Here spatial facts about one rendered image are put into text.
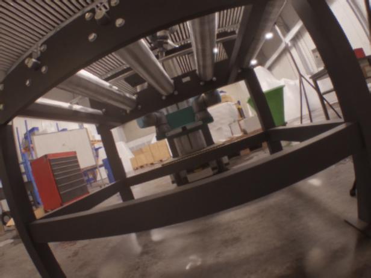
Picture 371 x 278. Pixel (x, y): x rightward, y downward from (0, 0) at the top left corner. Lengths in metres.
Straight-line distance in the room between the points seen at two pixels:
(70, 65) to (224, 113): 4.18
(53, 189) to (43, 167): 0.37
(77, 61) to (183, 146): 1.84
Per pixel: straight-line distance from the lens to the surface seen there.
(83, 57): 0.60
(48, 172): 2.98
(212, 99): 2.05
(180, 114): 2.23
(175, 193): 0.44
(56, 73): 0.65
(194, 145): 2.28
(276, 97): 3.72
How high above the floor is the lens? 0.43
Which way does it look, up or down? 2 degrees up
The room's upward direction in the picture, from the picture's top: 19 degrees counter-clockwise
